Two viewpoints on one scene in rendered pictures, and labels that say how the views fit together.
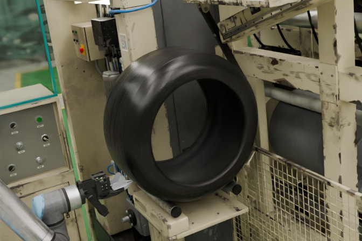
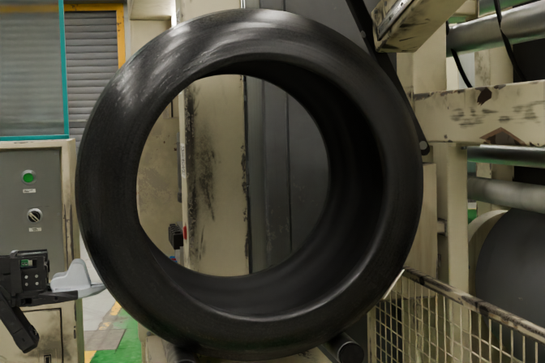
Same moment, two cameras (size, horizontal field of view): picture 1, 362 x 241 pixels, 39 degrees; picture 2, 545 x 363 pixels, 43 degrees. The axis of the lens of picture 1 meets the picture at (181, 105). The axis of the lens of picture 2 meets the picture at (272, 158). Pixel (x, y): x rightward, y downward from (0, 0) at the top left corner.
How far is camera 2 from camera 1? 0.95 m
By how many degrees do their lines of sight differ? 18
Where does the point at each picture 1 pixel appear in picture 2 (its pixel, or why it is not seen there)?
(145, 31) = (219, 6)
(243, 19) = not seen: outside the picture
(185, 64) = (246, 22)
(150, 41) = not seen: hidden behind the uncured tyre
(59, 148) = (58, 241)
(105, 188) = (33, 283)
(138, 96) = (126, 73)
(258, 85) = (454, 161)
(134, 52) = not seen: hidden behind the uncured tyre
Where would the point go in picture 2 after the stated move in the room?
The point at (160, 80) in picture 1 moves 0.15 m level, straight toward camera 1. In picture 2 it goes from (180, 44) to (146, 32)
